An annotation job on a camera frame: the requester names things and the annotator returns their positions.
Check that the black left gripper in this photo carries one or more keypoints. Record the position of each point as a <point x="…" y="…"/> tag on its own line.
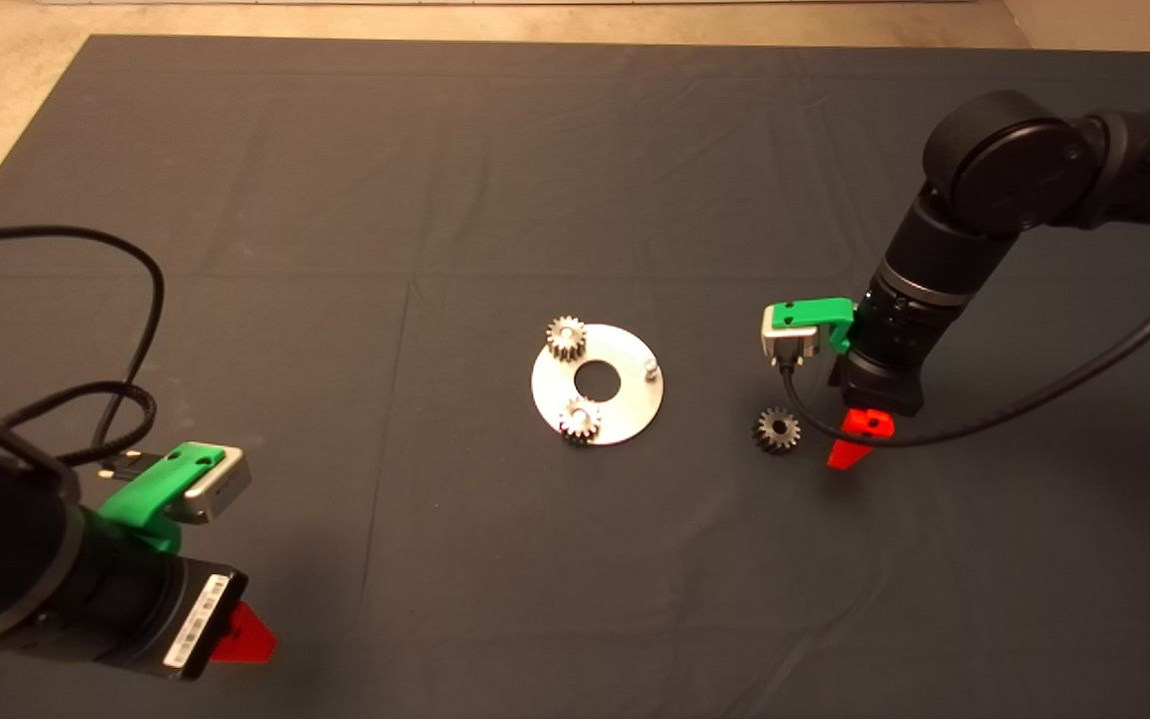
<point x="191" y="614"/>

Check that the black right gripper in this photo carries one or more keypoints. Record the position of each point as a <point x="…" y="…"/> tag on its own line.
<point x="884" y="384"/>

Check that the steel planetary gear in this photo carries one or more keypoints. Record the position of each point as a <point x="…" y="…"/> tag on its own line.
<point x="767" y="439"/>
<point x="575" y="350"/>
<point x="575" y="429"/>

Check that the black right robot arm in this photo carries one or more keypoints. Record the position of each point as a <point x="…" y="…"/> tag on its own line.
<point x="1014" y="160"/>

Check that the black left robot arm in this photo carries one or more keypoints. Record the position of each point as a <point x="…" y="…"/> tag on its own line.
<point x="6" y="559"/>

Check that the round metal carrier plate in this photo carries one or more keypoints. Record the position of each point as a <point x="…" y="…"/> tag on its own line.
<point x="625" y="409"/>

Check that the dark grey table cloth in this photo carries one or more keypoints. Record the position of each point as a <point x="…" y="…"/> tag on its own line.
<point x="635" y="150"/>

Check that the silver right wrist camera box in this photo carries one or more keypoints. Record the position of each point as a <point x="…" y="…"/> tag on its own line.
<point x="780" y="340"/>

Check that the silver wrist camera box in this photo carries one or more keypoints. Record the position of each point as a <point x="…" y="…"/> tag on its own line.
<point x="780" y="340"/>
<point x="221" y="489"/>

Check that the green right camera mount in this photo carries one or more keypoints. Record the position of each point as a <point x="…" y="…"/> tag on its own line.
<point x="815" y="313"/>

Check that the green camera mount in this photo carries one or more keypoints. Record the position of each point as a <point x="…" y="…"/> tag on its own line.
<point x="815" y="313"/>
<point x="151" y="489"/>

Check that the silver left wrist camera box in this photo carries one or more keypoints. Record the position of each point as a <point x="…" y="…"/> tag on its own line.
<point x="221" y="489"/>

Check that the green left camera mount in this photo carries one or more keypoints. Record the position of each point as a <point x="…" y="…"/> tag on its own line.
<point x="151" y="489"/>

